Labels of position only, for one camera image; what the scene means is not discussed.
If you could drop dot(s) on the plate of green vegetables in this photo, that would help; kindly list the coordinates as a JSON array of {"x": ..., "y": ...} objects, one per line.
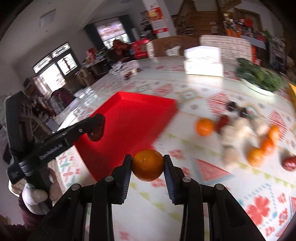
[{"x": 261, "y": 80}]

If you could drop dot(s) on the white gloved left hand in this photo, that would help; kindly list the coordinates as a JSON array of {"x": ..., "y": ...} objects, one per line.
[{"x": 32, "y": 200}]

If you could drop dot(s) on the orange tangerine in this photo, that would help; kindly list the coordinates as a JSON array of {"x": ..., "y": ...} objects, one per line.
[
  {"x": 148, "y": 165},
  {"x": 204, "y": 127}
]

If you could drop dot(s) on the red gift box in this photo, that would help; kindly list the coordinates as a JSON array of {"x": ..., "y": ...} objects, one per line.
[{"x": 140, "y": 49}]

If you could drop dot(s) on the white tissue box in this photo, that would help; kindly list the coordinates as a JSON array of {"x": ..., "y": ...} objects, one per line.
[{"x": 203, "y": 60}]

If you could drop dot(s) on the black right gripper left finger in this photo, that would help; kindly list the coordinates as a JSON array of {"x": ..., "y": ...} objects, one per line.
[{"x": 108, "y": 191}]

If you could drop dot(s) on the white patterned chair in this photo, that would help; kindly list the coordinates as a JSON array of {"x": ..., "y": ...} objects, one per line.
[{"x": 231, "y": 48}]

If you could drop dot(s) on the brown covered chair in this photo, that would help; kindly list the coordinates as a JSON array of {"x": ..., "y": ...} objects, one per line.
[{"x": 166, "y": 43}]

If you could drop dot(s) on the dark red jujube date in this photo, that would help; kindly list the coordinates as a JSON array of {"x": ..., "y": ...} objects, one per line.
[{"x": 96, "y": 129}]

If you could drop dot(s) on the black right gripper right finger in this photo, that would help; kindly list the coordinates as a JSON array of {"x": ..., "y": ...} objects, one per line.
[{"x": 185, "y": 191}]

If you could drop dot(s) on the red tray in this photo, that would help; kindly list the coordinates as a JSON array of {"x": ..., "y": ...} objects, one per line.
[{"x": 132, "y": 122}]

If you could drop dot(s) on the wall calendar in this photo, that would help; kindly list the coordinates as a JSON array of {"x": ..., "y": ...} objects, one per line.
[{"x": 156, "y": 18}]

